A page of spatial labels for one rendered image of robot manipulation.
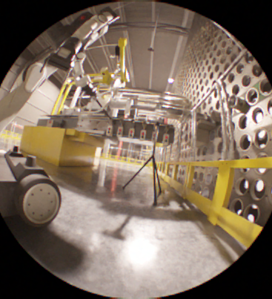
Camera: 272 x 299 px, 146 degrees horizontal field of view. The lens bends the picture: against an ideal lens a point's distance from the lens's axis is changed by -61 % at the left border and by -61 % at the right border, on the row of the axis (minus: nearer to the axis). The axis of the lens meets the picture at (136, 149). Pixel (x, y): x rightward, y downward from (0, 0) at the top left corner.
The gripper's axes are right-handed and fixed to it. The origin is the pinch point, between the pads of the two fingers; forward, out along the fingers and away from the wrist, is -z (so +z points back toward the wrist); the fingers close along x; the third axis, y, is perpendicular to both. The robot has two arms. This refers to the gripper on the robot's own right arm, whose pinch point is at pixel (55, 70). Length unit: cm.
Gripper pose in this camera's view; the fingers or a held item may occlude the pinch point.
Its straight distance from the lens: 48.0
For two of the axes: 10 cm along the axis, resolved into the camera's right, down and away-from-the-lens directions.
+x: 5.5, 0.9, 8.3
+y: -8.3, -0.5, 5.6
